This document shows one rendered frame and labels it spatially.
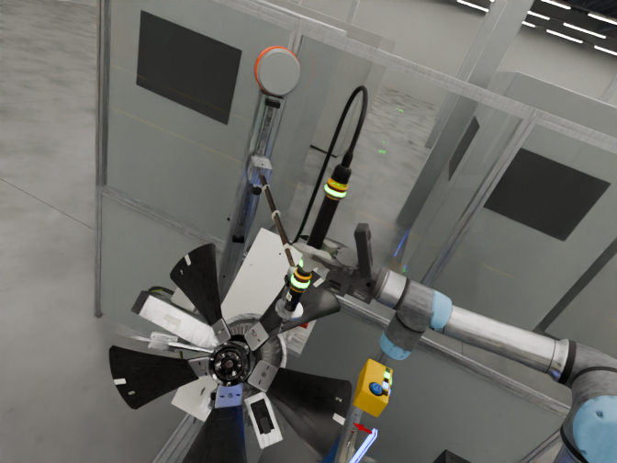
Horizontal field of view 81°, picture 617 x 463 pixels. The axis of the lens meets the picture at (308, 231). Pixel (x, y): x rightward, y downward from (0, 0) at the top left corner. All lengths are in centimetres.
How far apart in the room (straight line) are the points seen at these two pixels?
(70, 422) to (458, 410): 197
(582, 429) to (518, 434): 138
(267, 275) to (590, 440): 97
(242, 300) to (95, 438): 127
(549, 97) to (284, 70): 238
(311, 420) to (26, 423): 168
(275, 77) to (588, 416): 120
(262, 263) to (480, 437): 146
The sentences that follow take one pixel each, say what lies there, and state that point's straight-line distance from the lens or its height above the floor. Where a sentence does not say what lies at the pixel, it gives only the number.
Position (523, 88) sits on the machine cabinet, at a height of 211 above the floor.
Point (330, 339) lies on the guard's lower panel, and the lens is 192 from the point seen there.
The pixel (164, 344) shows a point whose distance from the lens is 127.
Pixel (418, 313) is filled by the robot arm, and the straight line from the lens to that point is 81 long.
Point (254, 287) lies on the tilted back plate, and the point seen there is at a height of 120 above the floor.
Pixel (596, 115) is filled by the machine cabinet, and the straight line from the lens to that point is 342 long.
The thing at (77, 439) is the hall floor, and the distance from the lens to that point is 237.
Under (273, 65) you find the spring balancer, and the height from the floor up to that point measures 190.
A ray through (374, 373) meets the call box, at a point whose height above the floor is 107.
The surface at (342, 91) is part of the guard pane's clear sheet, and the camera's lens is 144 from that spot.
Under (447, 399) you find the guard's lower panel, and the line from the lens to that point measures 206.
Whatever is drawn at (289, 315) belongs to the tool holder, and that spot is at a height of 146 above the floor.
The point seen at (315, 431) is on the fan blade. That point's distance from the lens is 110.
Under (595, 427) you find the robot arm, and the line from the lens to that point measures 84.
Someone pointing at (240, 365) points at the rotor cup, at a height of 123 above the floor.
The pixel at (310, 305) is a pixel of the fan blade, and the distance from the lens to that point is 107.
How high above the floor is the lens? 208
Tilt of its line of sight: 30 degrees down
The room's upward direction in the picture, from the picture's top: 20 degrees clockwise
